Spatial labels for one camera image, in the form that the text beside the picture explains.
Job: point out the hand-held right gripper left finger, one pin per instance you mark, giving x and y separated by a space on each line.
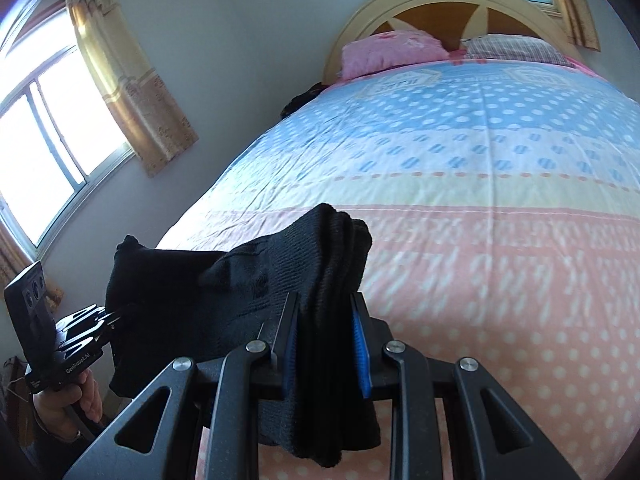
289 350

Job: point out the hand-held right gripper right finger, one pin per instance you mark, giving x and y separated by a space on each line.
361 350

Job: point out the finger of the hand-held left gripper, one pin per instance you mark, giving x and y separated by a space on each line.
113 320

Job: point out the black pants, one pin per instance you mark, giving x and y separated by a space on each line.
225 285

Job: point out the person's left forearm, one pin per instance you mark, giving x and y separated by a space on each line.
60 460

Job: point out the person's left hand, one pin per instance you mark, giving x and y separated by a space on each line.
57 415

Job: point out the yellow patterned curtain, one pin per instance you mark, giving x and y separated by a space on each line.
130 85
15 260
575 10

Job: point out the dotted pink blue bedsheet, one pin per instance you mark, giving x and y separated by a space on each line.
475 210

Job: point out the large side window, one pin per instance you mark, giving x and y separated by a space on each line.
60 145

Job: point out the dark cloth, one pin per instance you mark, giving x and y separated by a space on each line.
300 100

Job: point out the pink pillow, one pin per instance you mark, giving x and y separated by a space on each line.
385 52

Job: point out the striped pillow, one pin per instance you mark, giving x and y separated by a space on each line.
510 47

